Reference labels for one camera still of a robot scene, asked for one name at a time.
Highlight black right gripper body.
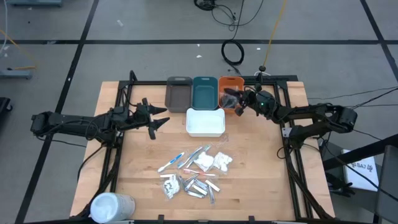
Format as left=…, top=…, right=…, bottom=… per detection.
left=235, top=83, right=276, bottom=117

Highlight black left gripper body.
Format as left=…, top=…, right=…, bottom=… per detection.
left=133, top=98, right=157, bottom=141

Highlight bagged black hair accessories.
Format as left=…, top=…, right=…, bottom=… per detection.
left=221, top=91, right=242, bottom=110

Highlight bagged blue white toothbrush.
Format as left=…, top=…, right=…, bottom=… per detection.
left=157, top=151, right=185, bottom=173

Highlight bagged grey blue toothbrush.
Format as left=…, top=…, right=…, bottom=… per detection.
left=177, top=146, right=203, bottom=169

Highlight bagged teal toothbrush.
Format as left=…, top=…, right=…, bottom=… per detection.
left=185, top=144, right=212, bottom=168

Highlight bagged red toothbrush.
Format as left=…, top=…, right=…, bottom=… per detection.
left=182, top=168, right=218, bottom=178

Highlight bagged white cotton balls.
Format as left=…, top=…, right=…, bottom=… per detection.
left=194, top=151, right=215, bottom=172

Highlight bagged white cotton swabs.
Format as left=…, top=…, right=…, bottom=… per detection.
left=212, top=151, right=234, bottom=174

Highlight orange plastic bin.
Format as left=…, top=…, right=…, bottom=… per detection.
left=218, top=76, right=246, bottom=114

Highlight grey plastic bin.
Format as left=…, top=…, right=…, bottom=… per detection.
left=164, top=76, right=193, bottom=113

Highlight teal plastic bin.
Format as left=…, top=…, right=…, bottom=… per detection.
left=192, top=76, right=219, bottom=111

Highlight small black tripod stand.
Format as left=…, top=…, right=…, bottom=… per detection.
left=254, top=64, right=272, bottom=82

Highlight white plastic bin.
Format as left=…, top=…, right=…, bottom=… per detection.
left=185, top=108, right=226, bottom=138

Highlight white cylindrical wipes canister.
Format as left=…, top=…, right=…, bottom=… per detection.
left=89, top=192, right=137, bottom=224

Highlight small black device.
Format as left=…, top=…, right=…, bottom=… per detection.
left=326, top=172, right=356, bottom=197

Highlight black metal bar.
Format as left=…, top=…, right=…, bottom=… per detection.
left=322, top=133, right=398, bottom=171

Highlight white printed box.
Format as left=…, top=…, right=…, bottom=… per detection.
left=341, top=148, right=381, bottom=192

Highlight black caster object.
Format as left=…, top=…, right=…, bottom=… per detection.
left=0, top=96, right=14, bottom=113

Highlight grey panel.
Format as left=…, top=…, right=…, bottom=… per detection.
left=374, top=144, right=398, bottom=224

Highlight black coiled cable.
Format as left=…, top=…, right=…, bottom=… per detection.
left=221, top=0, right=246, bottom=75

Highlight yellow hanging cable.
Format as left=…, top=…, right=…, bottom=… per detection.
left=262, top=0, right=287, bottom=68
left=0, top=29, right=39, bottom=71

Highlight black cable tangle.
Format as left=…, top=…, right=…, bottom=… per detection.
left=193, top=0, right=265, bottom=32

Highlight grey metal base plate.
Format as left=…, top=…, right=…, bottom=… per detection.
left=0, top=69, right=33, bottom=80
left=6, top=0, right=63, bottom=7

